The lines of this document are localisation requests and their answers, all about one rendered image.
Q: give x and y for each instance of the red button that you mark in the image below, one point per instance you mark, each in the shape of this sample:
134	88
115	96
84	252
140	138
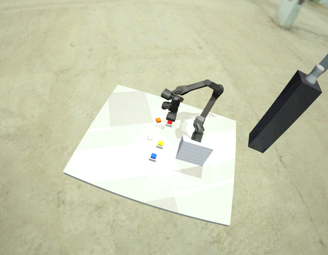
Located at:
169	123

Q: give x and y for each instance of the yellow button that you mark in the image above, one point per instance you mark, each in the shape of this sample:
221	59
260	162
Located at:
160	144

